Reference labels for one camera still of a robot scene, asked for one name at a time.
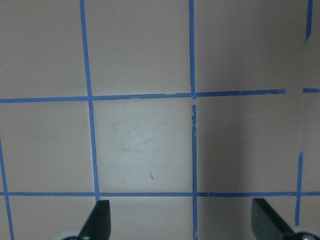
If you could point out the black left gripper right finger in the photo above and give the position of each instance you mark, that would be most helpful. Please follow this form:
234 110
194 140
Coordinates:
267 224

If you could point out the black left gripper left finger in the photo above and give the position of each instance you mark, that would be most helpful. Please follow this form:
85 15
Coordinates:
96 227

